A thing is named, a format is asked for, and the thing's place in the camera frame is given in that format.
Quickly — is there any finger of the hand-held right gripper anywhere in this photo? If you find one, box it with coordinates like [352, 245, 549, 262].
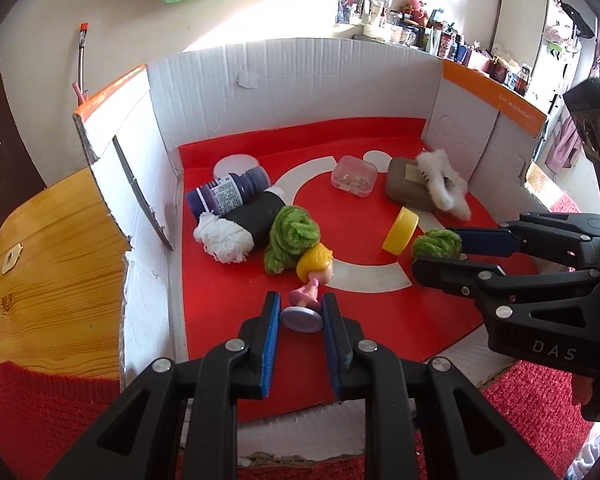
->
[411, 255, 600, 313]
[450, 212, 600, 272]

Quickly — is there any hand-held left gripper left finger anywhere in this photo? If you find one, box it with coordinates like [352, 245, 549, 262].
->
[45, 291, 282, 480]

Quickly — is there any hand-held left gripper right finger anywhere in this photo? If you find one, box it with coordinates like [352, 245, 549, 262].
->
[321, 292, 566, 480]

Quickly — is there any green fuzzy pompom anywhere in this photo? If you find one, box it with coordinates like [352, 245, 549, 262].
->
[411, 228, 463, 261]
[264, 205, 322, 276]

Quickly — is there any yellow bottle cap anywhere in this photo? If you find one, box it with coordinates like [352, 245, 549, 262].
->
[382, 207, 420, 256]

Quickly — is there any white cotton wad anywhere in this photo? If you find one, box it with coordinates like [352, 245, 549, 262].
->
[414, 150, 472, 221]

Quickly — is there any small yellow-haired doll figure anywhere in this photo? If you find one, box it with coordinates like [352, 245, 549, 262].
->
[281, 242, 337, 333]

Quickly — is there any grey-brown earbud case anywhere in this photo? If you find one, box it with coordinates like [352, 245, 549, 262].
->
[384, 157, 438, 212]

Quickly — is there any black roll with white paper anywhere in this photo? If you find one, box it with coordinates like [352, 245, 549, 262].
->
[193, 186, 288, 264]

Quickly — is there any small clear plastic box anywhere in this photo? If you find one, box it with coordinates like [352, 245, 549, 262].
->
[331, 155, 379, 199]

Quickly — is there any blue plastic bottle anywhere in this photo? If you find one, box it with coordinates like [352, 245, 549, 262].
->
[185, 166, 272, 221]

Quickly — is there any large white jar lid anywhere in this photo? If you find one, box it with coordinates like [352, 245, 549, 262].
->
[213, 154, 261, 181]

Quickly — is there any orange cardboard box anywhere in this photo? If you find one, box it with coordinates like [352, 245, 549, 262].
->
[72, 36, 548, 466]

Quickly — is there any person's right hand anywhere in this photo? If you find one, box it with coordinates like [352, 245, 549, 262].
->
[571, 375, 597, 407]

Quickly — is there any red paper sheet with smile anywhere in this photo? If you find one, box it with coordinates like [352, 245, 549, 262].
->
[177, 116, 501, 423]

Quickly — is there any pink curtain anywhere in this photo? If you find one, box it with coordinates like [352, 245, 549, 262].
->
[545, 25, 600, 171]

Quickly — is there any row of cosmetics bottles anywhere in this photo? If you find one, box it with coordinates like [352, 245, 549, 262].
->
[337, 0, 536, 96]

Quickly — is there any white wardrobe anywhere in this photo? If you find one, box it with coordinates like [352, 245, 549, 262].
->
[490, 0, 596, 116]

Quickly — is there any black hat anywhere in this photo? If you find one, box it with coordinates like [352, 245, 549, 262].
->
[562, 2, 598, 38]

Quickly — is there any red knitted mat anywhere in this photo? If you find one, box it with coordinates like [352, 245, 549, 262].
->
[0, 190, 598, 480]

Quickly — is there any pink rabbit plush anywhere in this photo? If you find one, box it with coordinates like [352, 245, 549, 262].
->
[405, 0, 431, 23]

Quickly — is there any small white table sticker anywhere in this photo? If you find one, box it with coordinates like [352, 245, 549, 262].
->
[1, 244, 23, 275]

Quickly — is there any dark brown door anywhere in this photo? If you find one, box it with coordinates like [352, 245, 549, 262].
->
[0, 35, 46, 261]

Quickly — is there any metal mop handle orange tip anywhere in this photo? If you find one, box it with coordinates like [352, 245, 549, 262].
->
[77, 22, 90, 93]

